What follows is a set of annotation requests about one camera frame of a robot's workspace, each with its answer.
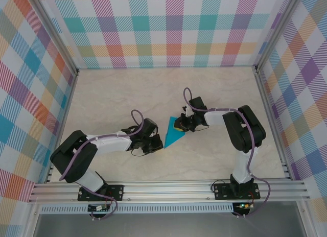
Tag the aluminium side rail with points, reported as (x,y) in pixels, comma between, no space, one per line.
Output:
(64,119)
(271,119)

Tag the circuit board with green light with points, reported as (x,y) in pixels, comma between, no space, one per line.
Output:
(244,205)

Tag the aluminium corner post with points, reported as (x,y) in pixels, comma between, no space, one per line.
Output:
(57,32)
(274,30)

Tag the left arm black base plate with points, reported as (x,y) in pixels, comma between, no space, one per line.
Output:
(115,192)

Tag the teal cloth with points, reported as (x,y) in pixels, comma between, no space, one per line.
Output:
(169,138)

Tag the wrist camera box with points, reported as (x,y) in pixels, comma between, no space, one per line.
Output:
(148,126)
(198,104)

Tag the black circuit board white label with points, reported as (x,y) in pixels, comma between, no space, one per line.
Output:
(95,208)

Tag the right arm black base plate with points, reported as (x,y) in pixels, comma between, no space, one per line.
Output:
(222,192)

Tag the grey metal panel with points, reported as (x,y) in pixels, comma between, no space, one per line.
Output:
(166,225)

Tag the long aluminium mounting rail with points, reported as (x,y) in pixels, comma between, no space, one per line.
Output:
(166,191)

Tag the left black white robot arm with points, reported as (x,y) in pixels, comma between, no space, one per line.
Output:
(71,157)

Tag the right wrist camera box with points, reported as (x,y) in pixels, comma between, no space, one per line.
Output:
(198,104)

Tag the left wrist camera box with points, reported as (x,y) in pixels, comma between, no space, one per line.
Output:
(148,126)

